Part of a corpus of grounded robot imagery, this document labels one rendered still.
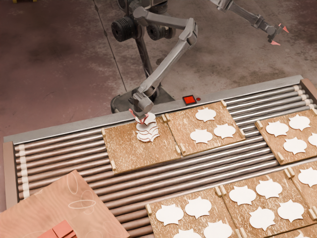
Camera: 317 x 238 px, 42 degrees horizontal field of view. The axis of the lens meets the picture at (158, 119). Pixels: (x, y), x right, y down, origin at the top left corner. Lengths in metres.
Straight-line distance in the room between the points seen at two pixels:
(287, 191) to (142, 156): 0.84
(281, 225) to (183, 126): 0.84
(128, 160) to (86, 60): 2.38
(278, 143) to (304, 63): 2.32
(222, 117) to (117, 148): 0.70
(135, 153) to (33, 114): 1.87
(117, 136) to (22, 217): 0.76
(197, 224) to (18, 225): 0.89
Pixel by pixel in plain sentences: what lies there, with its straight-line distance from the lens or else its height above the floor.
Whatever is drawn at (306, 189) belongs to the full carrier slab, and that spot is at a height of 0.94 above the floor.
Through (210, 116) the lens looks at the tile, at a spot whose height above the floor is 0.95.
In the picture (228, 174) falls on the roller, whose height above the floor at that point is 0.92.
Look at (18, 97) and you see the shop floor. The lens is 4.38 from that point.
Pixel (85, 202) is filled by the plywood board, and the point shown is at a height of 1.04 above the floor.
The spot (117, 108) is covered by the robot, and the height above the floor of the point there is 0.24.
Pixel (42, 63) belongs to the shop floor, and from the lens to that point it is 4.72.
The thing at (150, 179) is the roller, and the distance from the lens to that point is 2.38.
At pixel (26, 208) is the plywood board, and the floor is 1.04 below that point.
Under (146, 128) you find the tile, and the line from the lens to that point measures 2.53.
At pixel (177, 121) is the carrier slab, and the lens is 2.64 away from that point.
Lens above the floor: 2.86
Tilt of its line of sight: 46 degrees down
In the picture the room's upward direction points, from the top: straight up
